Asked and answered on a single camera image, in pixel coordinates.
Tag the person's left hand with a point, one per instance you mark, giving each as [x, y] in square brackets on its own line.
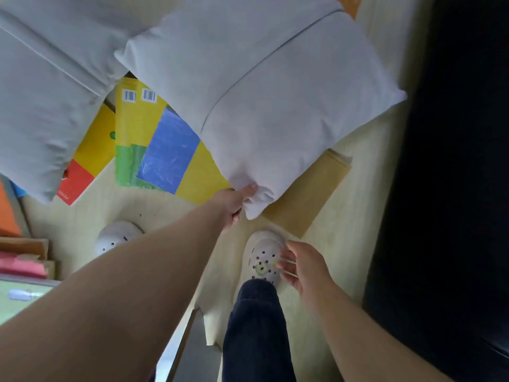
[226, 204]

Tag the person's right hand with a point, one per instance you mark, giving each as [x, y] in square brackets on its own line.
[314, 272]

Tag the person's right fingers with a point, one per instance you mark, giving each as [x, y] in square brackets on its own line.
[287, 266]

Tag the person's left thumb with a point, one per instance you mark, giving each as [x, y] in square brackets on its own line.
[247, 191]

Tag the white pillow with seam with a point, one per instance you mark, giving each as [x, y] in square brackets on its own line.
[270, 95]
[47, 87]

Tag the person's right forearm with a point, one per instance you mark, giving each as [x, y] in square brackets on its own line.
[366, 338]

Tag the person's left forearm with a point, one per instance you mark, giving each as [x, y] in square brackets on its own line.
[119, 298]

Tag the white perforated clog shoe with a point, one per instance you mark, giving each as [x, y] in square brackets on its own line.
[262, 254]
[115, 236]

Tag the brown paper envelope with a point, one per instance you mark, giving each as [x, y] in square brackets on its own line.
[308, 190]

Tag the person's dark trouser leg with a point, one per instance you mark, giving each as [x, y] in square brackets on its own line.
[256, 334]

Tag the yellow book with blue patch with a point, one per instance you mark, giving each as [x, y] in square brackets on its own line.
[171, 155]

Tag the yellow and red book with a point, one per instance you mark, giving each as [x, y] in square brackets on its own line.
[93, 155]

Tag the black furniture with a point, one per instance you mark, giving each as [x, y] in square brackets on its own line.
[445, 186]

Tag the orange board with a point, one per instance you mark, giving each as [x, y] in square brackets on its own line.
[349, 4]

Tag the brown cardboard book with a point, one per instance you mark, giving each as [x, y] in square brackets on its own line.
[24, 246]

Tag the pink book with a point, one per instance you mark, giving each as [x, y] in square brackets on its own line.
[22, 265]

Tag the orange book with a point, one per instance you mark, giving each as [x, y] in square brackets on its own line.
[8, 214]

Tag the green book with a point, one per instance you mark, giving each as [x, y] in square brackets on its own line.
[20, 300]

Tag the wooden frame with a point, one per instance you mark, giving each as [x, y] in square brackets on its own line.
[181, 346]

